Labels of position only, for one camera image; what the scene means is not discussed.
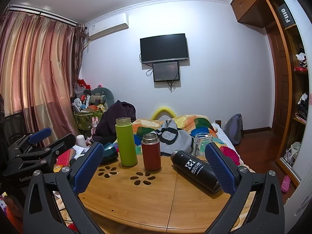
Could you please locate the black thermos cup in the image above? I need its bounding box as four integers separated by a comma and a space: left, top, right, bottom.
170, 149, 222, 192

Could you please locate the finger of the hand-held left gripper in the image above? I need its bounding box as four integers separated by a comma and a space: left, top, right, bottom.
15, 134, 77, 167
8, 127, 52, 153

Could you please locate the yellow foam tube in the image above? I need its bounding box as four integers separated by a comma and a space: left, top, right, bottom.
150, 107, 178, 121

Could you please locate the white air conditioner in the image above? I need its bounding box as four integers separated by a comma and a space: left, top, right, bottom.
86, 13, 129, 41

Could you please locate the small wall monitor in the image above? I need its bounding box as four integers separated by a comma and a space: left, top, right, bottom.
152, 61, 180, 82

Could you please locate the black mesh chair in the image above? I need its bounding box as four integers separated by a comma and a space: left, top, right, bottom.
0, 93, 28, 152

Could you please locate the green bottle cup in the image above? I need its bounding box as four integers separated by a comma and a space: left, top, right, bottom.
115, 117, 138, 167

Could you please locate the grey backpack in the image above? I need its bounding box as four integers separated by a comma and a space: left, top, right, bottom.
224, 113, 244, 146

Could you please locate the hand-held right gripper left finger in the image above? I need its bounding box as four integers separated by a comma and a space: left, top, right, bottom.
23, 142, 105, 234

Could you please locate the colourful patchwork blanket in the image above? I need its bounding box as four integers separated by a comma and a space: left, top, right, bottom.
132, 114, 242, 167

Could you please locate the wooden wardrobe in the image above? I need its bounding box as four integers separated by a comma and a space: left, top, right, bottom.
230, 0, 312, 188

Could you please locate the grey black garment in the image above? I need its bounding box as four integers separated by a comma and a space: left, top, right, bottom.
148, 118, 193, 156

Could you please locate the red mat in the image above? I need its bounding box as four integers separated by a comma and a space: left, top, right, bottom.
56, 149, 79, 168

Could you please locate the grey green plush toy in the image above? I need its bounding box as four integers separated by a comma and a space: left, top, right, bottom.
86, 87, 115, 112

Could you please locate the clear glass cup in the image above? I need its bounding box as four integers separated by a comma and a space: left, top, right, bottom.
193, 133, 214, 158

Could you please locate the pink slipper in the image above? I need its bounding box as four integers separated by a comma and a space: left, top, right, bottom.
280, 175, 291, 193

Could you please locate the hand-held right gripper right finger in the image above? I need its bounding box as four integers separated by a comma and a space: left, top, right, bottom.
204, 142, 285, 234

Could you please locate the black lettered box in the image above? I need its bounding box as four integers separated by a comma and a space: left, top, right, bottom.
277, 4, 297, 29

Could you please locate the pink curtain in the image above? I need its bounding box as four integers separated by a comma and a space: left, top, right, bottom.
0, 10, 86, 148

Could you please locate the red thermos cup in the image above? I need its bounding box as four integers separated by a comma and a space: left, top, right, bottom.
142, 133, 162, 171

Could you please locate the wall television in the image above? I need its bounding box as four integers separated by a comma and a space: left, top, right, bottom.
140, 33, 190, 64

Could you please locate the green storage basket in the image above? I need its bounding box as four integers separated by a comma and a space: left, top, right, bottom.
73, 109, 108, 130

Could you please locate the curtain rod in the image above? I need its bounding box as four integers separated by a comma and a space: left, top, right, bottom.
7, 4, 86, 27

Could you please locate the dark purple garment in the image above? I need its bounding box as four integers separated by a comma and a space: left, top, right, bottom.
94, 100, 136, 145

